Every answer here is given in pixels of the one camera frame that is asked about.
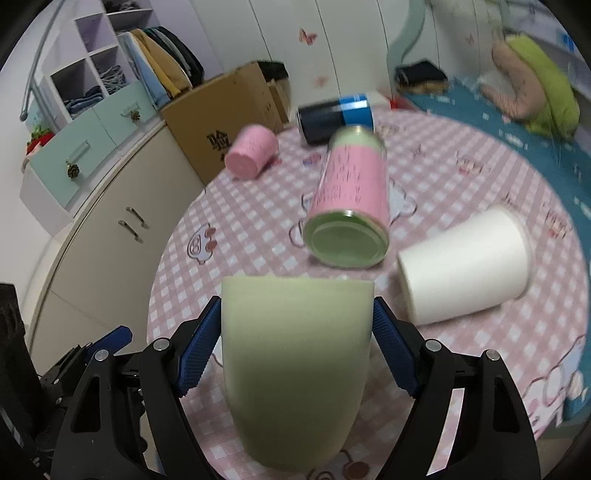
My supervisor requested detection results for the beige low cabinet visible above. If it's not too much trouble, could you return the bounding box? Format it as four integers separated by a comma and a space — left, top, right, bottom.
30, 127, 204, 373

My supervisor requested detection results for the pink green labelled can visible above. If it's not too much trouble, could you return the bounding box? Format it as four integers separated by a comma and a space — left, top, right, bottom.
303, 125, 390, 269

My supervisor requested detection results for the green pink rolled quilt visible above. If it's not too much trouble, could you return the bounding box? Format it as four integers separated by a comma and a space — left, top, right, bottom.
480, 35, 580, 140

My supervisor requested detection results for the pink small cup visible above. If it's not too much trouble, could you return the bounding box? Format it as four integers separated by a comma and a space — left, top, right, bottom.
224, 124, 279, 180

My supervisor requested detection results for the pale green cup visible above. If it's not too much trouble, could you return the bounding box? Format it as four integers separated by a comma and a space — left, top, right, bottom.
221, 276, 375, 472

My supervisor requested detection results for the red plush toy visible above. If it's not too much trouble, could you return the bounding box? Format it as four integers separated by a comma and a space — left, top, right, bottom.
26, 125, 55, 155

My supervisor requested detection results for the hanging clothes row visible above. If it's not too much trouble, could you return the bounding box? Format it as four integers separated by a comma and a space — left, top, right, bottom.
117, 26, 204, 110

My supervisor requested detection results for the pink checked tablecloth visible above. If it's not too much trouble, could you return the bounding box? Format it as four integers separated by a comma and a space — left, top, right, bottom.
146, 104, 590, 480

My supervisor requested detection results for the grey metal stair handrail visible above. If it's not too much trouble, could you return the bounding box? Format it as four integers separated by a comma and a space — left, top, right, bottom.
19, 0, 65, 122

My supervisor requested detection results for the folded dark clothes pile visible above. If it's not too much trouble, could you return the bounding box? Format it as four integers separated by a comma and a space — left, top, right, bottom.
394, 60, 449, 94

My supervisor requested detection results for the white wardrobe with butterflies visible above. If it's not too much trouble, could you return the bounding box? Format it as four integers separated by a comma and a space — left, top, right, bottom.
192, 0, 410, 106

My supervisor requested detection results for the dark blue can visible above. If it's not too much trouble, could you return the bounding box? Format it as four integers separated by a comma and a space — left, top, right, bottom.
295, 94, 374, 146

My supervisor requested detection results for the brown cardboard box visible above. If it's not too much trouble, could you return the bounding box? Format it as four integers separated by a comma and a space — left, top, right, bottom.
161, 62, 283, 184

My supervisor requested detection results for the purple stair shelf cabinet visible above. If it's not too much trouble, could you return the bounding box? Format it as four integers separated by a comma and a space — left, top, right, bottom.
20, 1, 157, 236

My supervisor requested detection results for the white paper cup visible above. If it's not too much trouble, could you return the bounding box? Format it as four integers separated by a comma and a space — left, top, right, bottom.
398, 205, 534, 326

